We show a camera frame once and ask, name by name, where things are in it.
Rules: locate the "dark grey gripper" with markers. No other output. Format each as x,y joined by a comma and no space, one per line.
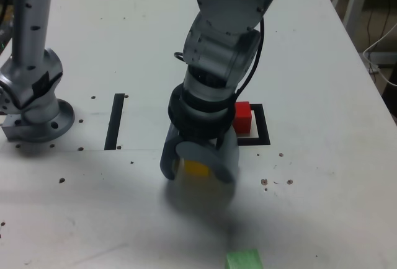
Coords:
200,141

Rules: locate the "yellow cube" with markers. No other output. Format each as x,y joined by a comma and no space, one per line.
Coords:
195,168

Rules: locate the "red cube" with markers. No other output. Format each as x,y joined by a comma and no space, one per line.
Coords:
242,120

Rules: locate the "green cube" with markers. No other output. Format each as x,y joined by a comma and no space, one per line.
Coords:
243,259

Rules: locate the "black tape square outline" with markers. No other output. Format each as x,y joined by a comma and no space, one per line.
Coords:
263,126

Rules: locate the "black tape strip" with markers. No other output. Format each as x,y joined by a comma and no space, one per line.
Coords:
114,120

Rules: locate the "white frame legs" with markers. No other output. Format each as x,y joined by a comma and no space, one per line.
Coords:
356,2

